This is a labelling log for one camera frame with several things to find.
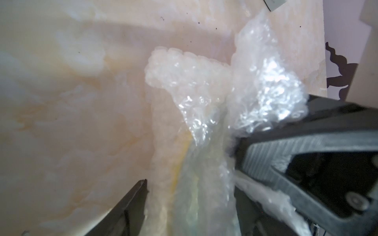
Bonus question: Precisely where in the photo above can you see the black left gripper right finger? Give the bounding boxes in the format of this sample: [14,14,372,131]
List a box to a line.
[234,188,295,236]

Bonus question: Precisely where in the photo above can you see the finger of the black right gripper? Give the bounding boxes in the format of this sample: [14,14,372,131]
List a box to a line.
[238,95,378,142]
[235,137,378,236]

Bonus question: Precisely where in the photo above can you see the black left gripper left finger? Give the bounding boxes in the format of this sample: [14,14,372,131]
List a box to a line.
[86,180,148,236]

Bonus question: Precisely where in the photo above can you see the yellow dotted ceramic bowl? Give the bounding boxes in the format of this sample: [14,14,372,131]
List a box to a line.
[172,131,198,228]

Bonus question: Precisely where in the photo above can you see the grey tape dispenser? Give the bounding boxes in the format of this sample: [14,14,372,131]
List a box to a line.
[264,0,287,12]

